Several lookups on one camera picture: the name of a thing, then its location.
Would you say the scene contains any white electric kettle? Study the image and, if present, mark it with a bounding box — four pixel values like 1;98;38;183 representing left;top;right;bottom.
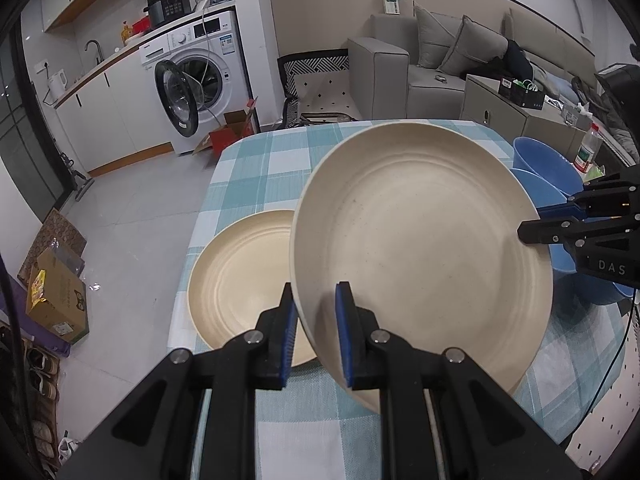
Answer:
48;69;68;103

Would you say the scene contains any clear bottle with red cap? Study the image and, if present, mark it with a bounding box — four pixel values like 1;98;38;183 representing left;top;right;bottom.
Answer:
574;121;603;173

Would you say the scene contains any white washing machine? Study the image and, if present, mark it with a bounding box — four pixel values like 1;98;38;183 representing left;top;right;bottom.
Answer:
139;10;251;156

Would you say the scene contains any white perforated board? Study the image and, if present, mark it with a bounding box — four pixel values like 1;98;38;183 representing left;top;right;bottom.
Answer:
570;400;640;480

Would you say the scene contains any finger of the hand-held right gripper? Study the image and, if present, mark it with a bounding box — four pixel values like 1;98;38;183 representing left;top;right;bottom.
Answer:
517;217;640;257
537;162;640;221

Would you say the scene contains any dark grey blanket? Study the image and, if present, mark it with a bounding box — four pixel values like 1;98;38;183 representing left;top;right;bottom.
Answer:
570;62;640;166

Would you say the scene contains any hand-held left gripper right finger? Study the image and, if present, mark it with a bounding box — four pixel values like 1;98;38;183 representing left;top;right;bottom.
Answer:
335;281;583;480

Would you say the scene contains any grey sofa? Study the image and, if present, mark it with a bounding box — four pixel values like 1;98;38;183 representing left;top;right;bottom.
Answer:
347;7;596;121

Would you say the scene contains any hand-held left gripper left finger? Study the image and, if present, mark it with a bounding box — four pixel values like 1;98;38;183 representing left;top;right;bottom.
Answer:
57;282;301;480

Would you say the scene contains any glass door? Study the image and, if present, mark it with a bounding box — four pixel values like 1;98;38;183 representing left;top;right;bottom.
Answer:
0;35;66;221

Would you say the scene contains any black box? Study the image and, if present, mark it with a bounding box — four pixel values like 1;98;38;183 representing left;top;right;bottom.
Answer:
497;77;546;110

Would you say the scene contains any black pressure cooker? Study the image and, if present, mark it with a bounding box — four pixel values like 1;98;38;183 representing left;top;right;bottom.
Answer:
145;0;193;28

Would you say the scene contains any cream plate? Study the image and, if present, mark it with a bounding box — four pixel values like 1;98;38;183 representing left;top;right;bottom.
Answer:
289;121;555;415
187;209;321;368

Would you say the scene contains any brown cardboard box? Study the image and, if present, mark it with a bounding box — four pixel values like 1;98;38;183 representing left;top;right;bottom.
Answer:
26;247;90;345

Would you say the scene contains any red cardboard box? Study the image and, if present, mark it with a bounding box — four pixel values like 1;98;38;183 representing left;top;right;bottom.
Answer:
209;96;258;153

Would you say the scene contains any white plastic bag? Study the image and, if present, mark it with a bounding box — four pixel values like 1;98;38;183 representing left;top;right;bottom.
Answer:
59;437;81;466

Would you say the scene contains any blue bowl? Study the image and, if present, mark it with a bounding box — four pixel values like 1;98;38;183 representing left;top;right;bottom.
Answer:
511;168;638;307
514;136;585;197

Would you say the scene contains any brown doormat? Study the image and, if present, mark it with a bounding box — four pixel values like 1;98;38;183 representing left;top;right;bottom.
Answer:
17;209;87;288

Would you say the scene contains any grey side cabinet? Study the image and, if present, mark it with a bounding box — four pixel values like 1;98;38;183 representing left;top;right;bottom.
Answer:
459;74;596;148

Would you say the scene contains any white kitchen counter cabinet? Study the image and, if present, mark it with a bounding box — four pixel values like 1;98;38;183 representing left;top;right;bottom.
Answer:
54;42;173;176

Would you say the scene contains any clear plastic box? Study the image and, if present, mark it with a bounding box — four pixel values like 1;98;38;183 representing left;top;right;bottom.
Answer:
560;102;593;128

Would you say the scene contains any black jacket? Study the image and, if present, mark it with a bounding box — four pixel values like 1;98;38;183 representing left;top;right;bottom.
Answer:
470;40;536;81

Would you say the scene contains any grey cushion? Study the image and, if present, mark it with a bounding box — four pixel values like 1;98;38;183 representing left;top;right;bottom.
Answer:
437;15;508;78
415;6;463;71

